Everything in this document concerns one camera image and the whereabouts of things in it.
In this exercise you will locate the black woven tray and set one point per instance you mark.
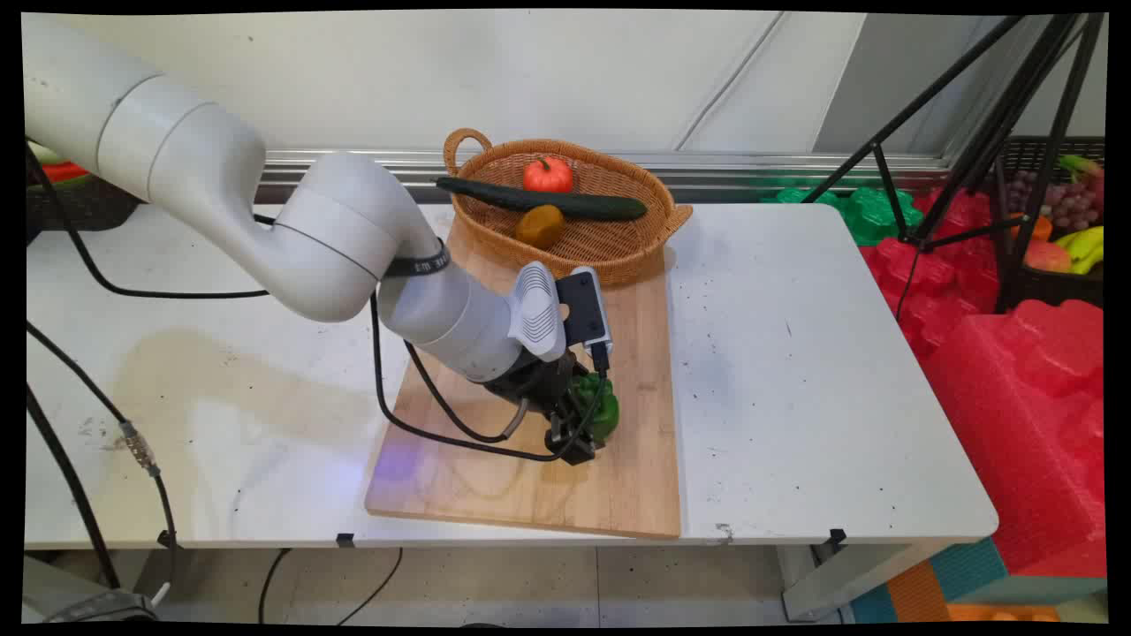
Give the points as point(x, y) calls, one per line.
point(79, 208)

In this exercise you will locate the green bell pepper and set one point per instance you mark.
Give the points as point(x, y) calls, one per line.
point(603, 411)

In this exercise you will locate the green foam block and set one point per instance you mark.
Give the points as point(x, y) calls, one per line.
point(870, 212)

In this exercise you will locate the yellow bananas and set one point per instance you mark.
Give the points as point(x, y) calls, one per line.
point(1085, 247)

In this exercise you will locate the white table leg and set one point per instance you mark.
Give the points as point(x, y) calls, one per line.
point(848, 574)

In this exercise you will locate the small red foam block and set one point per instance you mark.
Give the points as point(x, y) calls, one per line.
point(928, 283)

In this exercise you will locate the yellow-brown potato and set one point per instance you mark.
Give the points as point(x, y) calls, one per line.
point(539, 228)

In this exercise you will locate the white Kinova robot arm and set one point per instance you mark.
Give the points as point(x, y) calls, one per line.
point(194, 159)

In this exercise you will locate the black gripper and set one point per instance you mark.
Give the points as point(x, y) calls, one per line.
point(535, 384)

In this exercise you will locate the orange-red tomato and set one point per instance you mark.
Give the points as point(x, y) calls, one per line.
point(548, 177)

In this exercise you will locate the woven wicker basket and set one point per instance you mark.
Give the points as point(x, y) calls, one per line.
point(601, 247)

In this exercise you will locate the teal orange floor mat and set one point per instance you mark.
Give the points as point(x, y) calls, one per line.
point(937, 587)

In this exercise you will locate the black silver wrist camera box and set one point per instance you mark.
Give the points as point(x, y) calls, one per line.
point(583, 309)

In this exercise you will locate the black plastic crate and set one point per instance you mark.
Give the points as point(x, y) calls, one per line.
point(1034, 290)

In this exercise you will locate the orange peach fruit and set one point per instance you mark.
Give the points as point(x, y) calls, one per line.
point(1047, 256)

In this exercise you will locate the silver aluminium wall rail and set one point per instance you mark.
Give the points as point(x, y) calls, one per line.
point(751, 163)

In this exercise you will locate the black tripod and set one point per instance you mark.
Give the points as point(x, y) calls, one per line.
point(985, 141)

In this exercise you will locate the dark green cucumber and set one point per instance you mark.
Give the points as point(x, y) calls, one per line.
point(583, 206)

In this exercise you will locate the purple grapes bunch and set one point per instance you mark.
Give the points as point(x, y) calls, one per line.
point(1065, 205)

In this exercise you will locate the large red foam block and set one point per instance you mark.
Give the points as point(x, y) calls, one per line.
point(1016, 424)

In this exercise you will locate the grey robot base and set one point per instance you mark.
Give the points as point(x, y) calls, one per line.
point(88, 605)

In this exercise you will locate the wooden cutting board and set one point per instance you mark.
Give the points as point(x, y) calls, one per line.
point(495, 495)

